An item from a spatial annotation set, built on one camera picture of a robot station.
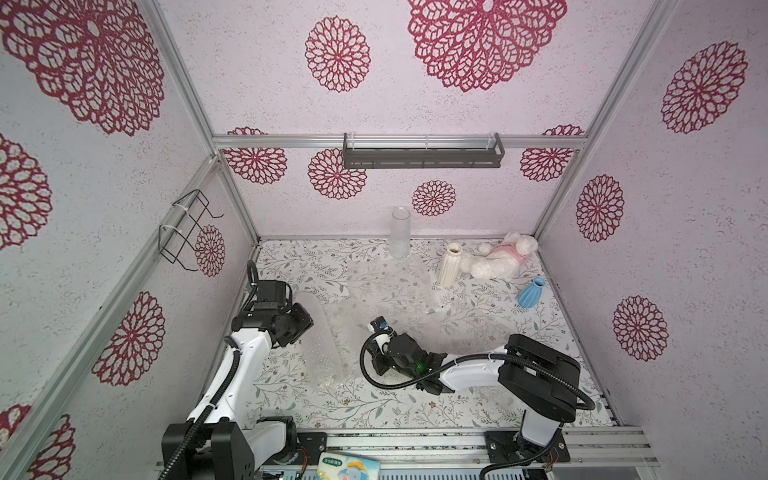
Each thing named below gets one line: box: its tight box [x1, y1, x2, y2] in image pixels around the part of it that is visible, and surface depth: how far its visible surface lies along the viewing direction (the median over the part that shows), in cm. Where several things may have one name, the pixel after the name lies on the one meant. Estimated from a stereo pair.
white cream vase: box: [438, 243, 463, 288], surface depth 99 cm
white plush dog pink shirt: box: [461, 232, 539, 279], surface depth 102 cm
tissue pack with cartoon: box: [317, 452, 381, 480], surface depth 68 cm
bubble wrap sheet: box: [297, 290, 374, 387], surface depth 96 cm
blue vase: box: [518, 277, 546, 310], surface depth 97 cm
